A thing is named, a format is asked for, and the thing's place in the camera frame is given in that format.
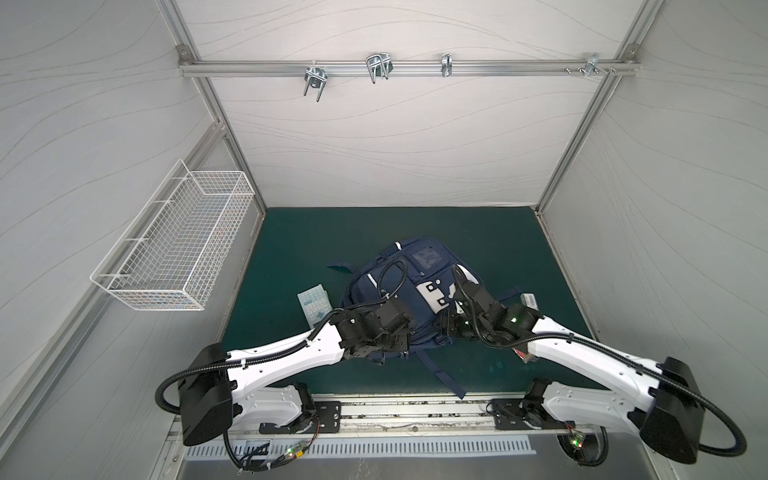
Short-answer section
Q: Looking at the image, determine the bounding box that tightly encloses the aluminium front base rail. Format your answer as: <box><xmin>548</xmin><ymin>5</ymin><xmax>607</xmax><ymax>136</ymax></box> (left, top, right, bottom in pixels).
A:
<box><xmin>167</xmin><ymin>391</ymin><xmax>607</xmax><ymax>442</ymax></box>

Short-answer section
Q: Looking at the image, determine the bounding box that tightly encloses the navy blue student backpack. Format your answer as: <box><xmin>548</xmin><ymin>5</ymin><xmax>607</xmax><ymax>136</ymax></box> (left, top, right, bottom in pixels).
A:
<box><xmin>328</xmin><ymin>235</ymin><xmax>520</xmax><ymax>400</ymax></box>

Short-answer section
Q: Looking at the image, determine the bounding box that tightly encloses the white slotted cable duct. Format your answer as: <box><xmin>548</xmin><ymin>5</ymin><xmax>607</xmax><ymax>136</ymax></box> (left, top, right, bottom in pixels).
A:
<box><xmin>185</xmin><ymin>434</ymin><xmax>537</xmax><ymax>461</ymax></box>

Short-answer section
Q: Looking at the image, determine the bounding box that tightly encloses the metal clamp hook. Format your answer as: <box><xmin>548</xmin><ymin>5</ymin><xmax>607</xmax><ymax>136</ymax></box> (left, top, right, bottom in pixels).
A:
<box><xmin>303</xmin><ymin>65</ymin><xmax>328</xmax><ymax>102</ymax></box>
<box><xmin>365</xmin><ymin>52</ymin><xmax>393</xmax><ymax>84</ymax></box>
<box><xmin>563</xmin><ymin>54</ymin><xmax>618</xmax><ymax>78</ymax></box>
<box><xmin>441</xmin><ymin>53</ymin><xmax>453</xmax><ymax>78</ymax></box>

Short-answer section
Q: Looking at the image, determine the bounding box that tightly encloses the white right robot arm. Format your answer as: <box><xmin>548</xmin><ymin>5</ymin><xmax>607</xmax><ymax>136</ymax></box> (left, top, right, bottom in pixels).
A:
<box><xmin>442</xmin><ymin>265</ymin><xmax>747</xmax><ymax>464</ymax></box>

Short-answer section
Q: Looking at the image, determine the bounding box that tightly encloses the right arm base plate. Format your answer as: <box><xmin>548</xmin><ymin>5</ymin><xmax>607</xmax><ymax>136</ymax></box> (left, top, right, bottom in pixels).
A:
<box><xmin>486</xmin><ymin>396</ymin><xmax>568</xmax><ymax>431</ymax></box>

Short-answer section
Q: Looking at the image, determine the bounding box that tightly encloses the aluminium top cross rail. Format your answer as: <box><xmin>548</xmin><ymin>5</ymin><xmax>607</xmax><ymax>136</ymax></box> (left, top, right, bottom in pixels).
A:
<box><xmin>180</xmin><ymin>56</ymin><xmax>641</xmax><ymax>78</ymax></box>

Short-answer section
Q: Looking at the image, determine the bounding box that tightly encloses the white green calculator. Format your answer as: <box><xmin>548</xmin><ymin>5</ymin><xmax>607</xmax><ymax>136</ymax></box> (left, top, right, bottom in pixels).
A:
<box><xmin>297</xmin><ymin>284</ymin><xmax>333</xmax><ymax>329</ymax></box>

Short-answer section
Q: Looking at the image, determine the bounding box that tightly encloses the clear pencil case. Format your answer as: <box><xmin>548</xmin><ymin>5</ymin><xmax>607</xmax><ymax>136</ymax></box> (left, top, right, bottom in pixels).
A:
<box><xmin>520</xmin><ymin>293</ymin><xmax>539</xmax><ymax>310</ymax></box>

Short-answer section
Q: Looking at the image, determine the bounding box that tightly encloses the red box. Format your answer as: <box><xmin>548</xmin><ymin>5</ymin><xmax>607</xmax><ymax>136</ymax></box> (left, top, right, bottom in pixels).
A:
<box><xmin>514</xmin><ymin>349</ymin><xmax>537</xmax><ymax>364</ymax></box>

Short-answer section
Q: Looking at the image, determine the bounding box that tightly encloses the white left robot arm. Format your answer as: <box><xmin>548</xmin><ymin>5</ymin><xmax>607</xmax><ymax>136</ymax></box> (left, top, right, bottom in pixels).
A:
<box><xmin>154</xmin><ymin>258</ymin><xmax>415</xmax><ymax>446</ymax></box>

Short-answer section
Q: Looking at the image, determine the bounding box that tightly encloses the white wire wall basket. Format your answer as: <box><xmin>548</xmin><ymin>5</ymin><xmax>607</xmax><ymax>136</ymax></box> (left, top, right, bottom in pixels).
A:
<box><xmin>90</xmin><ymin>160</ymin><xmax>254</xmax><ymax>312</ymax></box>

